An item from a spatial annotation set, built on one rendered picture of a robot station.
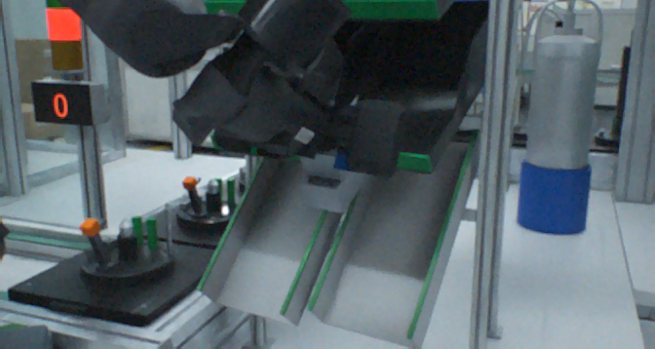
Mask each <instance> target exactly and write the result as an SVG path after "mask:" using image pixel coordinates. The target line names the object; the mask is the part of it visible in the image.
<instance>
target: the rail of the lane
mask: <svg viewBox="0 0 655 349"><path fill-rule="evenodd" d="M0 321H3V322H8V323H18V324H22V325H25V326H34V325H46V326H47V327H48V331H49V332H51V333H52V336H53V343H54V349H173V336H172V335H170V334H167V333H163V332H158V331H153V330H145V329H140V328H135V327H129V326H124V325H120V324H115V323H109V322H105V321H101V320H96V319H90V318H89V315H88V308H87V307H83V306H78V305H73V304H67V303H62V302H57V301H53V302H51V303H50V309H46V308H41V307H37V306H32V305H26V304H21V303H16V302H13V301H7V300H2V299H0Z"/></svg>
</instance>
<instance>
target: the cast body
mask: <svg viewBox="0 0 655 349"><path fill-rule="evenodd" d="M337 147H338V145H337V144H333V146H332V149H331V151H322V150H317V151H316V156H315V160H311V159H305V158H300V160H302V164H303V167H304V171H305V173H306V176H305V177H304V178H303V179H302V180H300V182H299V187H300V190H302V194H303V197H304V202H305V205H306V206H308V207H313V208H317V209H322V210H327V211H333V212H337V213H343V212H344V211H345V209H346V208H347V207H348V205H349V204H350V203H351V201H352V200H354V197H355V196H356V195H357V193H358V192H359V191H360V189H361V188H362V186H363V185H364V184H365V182H366V181H367V179H368V178H369V176H370V174H355V172H348V171H342V170H338V169H334V168H333V165H334V161H335V157H336V153H337Z"/></svg>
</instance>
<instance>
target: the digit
mask: <svg viewBox="0 0 655 349"><path fill-rule="evenodd" d="M48 90H49V100H50V110H51V120H55V121H68V122H73V112H72V100H71V90H70V87H62V86H48Z"/></svg>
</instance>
